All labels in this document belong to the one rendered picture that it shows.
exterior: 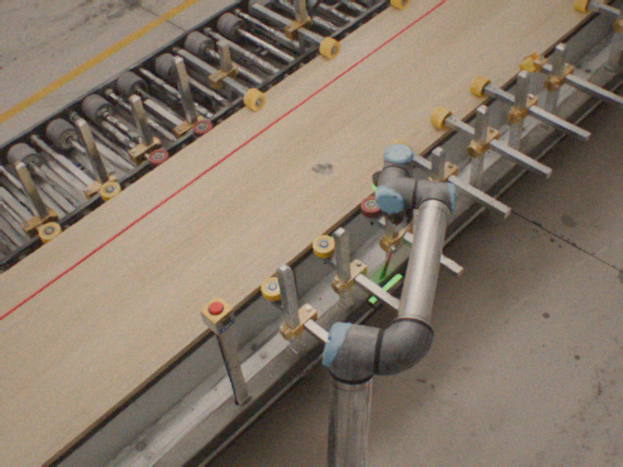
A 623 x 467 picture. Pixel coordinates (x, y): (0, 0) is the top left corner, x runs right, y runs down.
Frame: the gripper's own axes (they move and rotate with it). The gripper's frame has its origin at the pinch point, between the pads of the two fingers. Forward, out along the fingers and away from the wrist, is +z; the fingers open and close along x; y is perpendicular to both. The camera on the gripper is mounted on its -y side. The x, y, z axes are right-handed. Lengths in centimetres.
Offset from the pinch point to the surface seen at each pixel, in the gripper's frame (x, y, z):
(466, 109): -27, -71, 11
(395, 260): -5.2, -2.5, 25.6
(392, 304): 11.8, 18.6, 15.2
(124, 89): -159, 7, 18
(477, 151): -5, -50, 5
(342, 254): -6.0, 23.1, -1.4
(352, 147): -47, -26, 11
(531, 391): 45, -32, 101
